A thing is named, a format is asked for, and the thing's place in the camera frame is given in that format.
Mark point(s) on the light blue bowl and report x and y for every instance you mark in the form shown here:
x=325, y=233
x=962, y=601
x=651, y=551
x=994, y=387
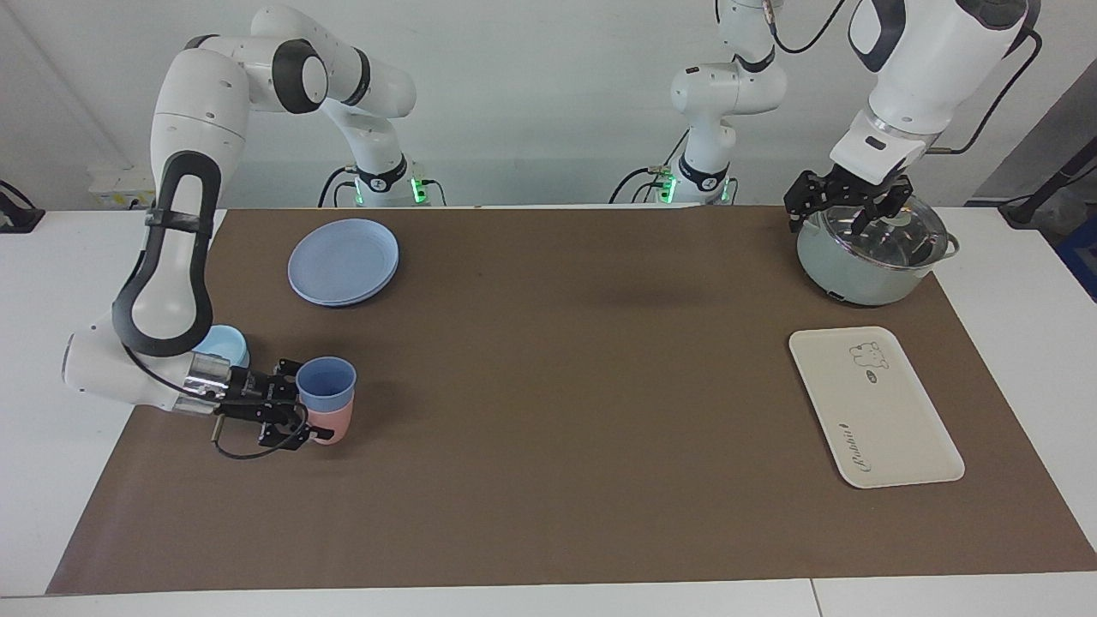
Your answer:
x=227, y=343

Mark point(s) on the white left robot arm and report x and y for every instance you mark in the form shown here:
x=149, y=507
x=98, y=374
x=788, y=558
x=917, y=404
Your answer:
x=926, y=60

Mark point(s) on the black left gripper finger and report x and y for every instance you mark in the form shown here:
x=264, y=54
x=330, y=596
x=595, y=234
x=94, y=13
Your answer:
x=891, y=201
x=804, y=199

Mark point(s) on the blue plastic cup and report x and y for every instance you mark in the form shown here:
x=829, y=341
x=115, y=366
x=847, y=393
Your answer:
x=326, y=386

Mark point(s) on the brown table mat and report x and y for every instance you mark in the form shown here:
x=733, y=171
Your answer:
x=557, y=411

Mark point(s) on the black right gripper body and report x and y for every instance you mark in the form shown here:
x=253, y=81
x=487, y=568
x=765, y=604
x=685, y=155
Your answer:
x=261, y=394

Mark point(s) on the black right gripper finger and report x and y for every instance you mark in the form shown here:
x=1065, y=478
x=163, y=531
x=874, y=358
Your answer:
x=283, y=433
x=287, y=368

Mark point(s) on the blue box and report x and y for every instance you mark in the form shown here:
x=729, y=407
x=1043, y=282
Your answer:
x=1082, y=257

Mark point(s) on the black floor stand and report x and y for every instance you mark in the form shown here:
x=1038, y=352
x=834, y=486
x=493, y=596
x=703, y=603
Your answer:
x=1041, y=197

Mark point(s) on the pale green electric pot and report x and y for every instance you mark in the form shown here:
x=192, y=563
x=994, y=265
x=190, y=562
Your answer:
x=848, y=274

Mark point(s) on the glass pot lid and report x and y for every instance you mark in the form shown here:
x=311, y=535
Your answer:
x=891, y=244

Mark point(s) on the periwinkle blue plate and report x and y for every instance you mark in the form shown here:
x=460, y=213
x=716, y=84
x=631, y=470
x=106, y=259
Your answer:
x=343, y=261

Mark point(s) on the black desk clamp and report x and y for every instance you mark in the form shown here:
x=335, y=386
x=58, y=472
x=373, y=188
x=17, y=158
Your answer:
x=17, y=214

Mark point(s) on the cream rabbit print tray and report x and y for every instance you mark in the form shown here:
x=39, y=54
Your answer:
x=874, y=411

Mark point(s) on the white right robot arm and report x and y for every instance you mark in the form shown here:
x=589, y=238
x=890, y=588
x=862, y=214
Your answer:
x=206, y=94

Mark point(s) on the pink plastic cup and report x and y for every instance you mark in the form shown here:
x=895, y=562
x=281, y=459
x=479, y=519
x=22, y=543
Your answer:
x=336, y=424

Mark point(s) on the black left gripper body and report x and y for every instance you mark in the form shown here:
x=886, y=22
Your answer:
x=857, y=187

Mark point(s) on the white wall power strip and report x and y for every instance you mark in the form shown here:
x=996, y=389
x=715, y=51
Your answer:
x=111, y=184

